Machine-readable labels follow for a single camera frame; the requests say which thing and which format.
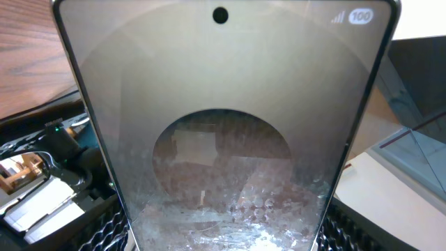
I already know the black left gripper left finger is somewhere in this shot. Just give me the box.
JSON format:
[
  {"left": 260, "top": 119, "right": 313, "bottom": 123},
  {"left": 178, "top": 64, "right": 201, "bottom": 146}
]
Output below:
[{"left": 1, "top": 195, "right": 129, "bottom": 250}]

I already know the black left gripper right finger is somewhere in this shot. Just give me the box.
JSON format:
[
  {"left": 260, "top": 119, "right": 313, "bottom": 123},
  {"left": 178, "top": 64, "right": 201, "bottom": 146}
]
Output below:
[{"left": 315, "top": 198, "right": 416, "bottom": 251}]

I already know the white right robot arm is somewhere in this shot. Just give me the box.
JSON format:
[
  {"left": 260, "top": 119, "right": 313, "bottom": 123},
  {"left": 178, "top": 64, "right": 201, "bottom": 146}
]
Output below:
[{"left": 1, "top": 115, "right": 116, "bottom": 200}]

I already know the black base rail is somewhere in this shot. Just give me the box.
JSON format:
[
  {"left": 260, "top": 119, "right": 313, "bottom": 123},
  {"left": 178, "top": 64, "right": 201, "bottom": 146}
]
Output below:
[{"left": 1, "top": 91, "right": 85, "bottom": 144}]

